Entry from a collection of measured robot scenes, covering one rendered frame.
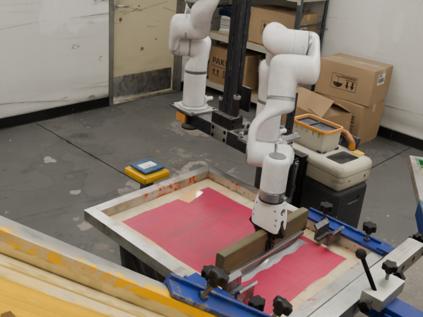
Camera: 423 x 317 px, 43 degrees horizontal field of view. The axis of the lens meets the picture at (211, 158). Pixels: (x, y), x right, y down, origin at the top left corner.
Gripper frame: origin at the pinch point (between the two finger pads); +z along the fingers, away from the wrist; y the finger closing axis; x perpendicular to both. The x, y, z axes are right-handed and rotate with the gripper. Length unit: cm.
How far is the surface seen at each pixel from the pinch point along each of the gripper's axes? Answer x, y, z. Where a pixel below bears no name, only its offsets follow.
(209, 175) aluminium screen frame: -25, 47, 4
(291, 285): 4.7, -14.3, 5.6
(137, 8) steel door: -244, 366, 8
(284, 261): -3.6, -5.8, 5.7
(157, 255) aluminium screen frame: 27.8, 17.2, 2.1
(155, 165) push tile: -14, 67, 5
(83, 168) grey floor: -99, 248, 103
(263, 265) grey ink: 3.7, -3.2, 5.2
